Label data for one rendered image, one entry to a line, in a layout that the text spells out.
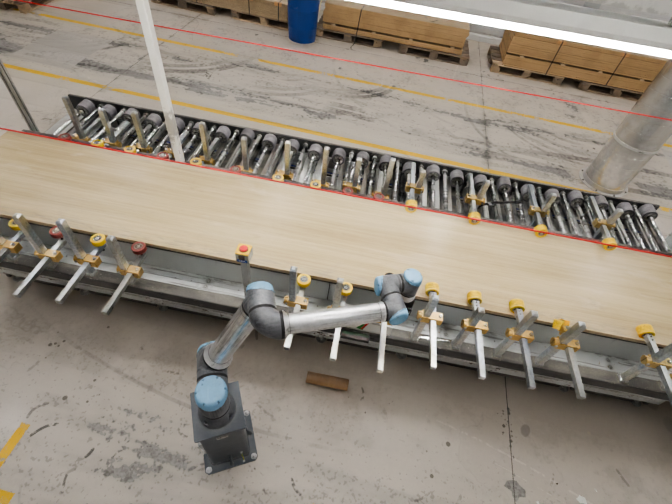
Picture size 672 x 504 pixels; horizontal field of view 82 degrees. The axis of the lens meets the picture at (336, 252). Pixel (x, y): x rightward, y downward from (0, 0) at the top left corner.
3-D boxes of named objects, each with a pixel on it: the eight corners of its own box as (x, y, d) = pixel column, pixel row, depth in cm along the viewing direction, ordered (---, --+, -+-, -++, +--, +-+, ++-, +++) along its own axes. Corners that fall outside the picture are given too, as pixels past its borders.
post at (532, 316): (499, 357, 231) (539, 316, 195) (493, 356, 231) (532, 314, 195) (498, 352, 233) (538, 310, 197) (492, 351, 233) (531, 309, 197)
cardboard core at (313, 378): (347, 388, 271) (306, 379, 272) (346, 392, 277) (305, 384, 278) (349, 377, 277) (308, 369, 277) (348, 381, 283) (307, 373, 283)
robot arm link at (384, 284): (381, 292, 169) (407, 289, 172) (374, 271, 176) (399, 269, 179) (377, 304, 176) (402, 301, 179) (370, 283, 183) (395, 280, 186)
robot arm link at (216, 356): (192, 385, 196) (251, 305, 152) (192, 353, 207) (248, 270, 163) (221, 385, 204) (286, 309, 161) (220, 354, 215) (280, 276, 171)
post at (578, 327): (539, 367, 231) (587, 327, 195) (533, 366, 231) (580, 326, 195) (538, 361, 234) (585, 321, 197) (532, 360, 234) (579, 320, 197)
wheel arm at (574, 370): (582, 399, 194) (586, 397, 192) (576, 398, 194) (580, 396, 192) (566, 335, 218) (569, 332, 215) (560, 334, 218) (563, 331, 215)
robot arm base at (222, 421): (238, 422, 200) (236, 416, 193) (200, 433, 195) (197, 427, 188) (233, 387, 212) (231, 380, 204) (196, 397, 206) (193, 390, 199)
